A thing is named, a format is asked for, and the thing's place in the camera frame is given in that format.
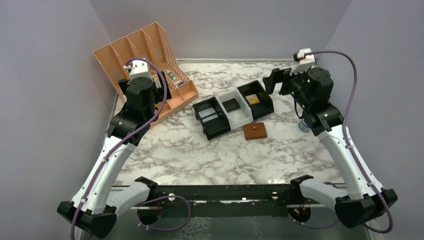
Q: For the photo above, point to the black bin left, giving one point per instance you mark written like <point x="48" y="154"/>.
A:
<point x="216" y="127"/>

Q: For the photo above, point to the gold card in black bin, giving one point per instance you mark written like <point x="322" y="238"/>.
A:
<point x="252" y="99"/>

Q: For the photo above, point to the white bin middle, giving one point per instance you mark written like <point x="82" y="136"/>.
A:
<point x="240" y="117"/>

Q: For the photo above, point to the blue white small jar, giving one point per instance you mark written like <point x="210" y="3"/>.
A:
<point x="303" y="126"/>

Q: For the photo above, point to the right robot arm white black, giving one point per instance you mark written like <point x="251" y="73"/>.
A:
<point x="363" y="198"/>

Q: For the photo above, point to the brown leather card holder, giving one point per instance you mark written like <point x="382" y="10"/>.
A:
<point x="255" y="130"/>

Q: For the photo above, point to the black object in white bin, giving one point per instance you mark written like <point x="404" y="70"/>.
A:
<point x="231" y="105"/>

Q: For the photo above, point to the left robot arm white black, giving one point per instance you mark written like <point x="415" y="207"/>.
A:
<point x="91" y="209"/>

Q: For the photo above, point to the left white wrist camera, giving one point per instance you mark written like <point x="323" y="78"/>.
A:
<point x="138" y="70"/>

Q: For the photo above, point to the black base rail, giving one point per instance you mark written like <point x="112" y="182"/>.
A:
<point x="215" y="201"/>

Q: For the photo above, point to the orange plastic file organizer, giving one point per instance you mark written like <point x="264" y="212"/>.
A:
<point x="146" y="102"/>

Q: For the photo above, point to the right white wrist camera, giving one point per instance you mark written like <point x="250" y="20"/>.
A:
<point x="304" y="59"/>

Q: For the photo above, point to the black bin right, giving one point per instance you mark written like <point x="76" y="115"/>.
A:
<point x="265" y="107"/>

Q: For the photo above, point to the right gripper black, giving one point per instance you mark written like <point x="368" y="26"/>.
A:
<point x="277" y="76"/>

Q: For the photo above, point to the black bin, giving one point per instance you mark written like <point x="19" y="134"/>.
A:
<point x="265" y="107"/>
<point x="216" y="127"/>

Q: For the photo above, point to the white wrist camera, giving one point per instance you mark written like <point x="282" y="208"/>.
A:
<point x="304" y="59"/>
<point x="138" y="70"/>

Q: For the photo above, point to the white card in black bin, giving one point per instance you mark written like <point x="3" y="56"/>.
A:
<point x="208" y="114"/>

